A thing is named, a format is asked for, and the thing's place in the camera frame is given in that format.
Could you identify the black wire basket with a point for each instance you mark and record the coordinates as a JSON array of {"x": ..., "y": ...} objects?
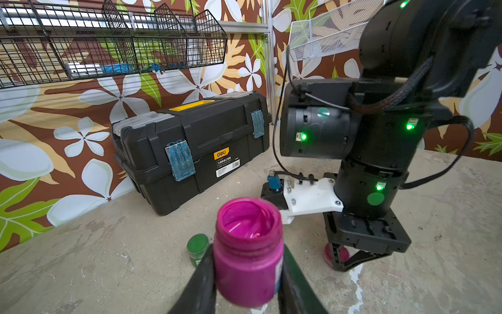
[{"x": 54, "y": 42}]

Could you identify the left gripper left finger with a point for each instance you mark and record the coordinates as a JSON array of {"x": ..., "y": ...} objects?
[{"x": 199, "y": 295}]

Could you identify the white wire basket right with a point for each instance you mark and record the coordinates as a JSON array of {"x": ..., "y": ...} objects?
[{"x": 333, "y": 32}]

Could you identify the magenta jar lid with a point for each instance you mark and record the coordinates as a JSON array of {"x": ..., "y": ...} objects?
[{"x": 343, "y": 255}]

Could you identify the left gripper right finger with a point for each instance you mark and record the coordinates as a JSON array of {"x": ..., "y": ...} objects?
[{"x": 295, "y": 294}]

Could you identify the magenta paint jar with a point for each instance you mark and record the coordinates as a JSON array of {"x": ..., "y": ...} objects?
[{"x": 248, "y": 251}]

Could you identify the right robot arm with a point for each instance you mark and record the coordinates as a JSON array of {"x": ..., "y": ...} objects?
[{"x": 413, "y": 53}]

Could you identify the blue object in basket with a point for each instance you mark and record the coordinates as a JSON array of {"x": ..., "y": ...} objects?
[{"x": 117, "y": 68}]

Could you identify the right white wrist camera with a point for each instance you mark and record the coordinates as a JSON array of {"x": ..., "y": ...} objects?
[{"x": 294, "y": 197}]

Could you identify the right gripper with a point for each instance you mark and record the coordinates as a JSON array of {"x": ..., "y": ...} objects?
[{"x": 376, "y": 239}]

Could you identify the black toolbox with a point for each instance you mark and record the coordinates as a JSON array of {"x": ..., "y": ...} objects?
[{"x": 173, "y": 155}]

